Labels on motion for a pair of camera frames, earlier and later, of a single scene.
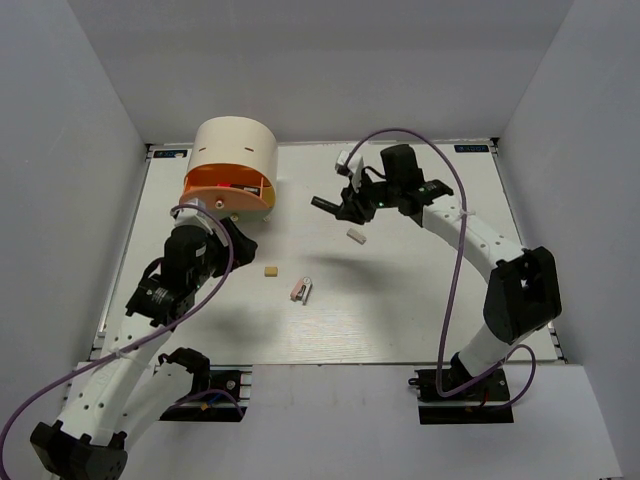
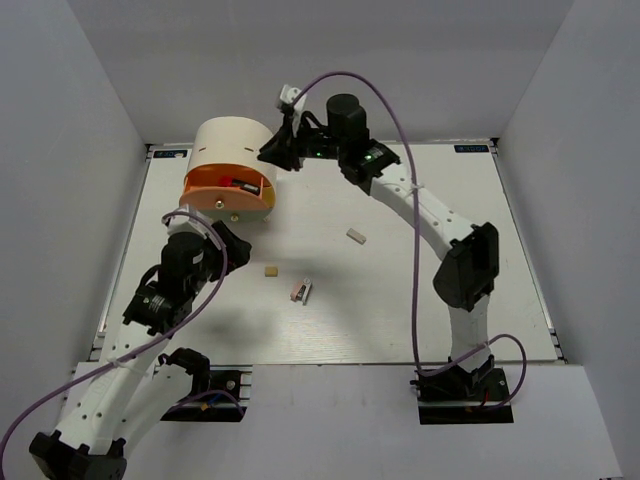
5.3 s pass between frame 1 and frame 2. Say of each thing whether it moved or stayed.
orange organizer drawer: stayed
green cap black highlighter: stayed
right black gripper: moved
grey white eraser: stayed
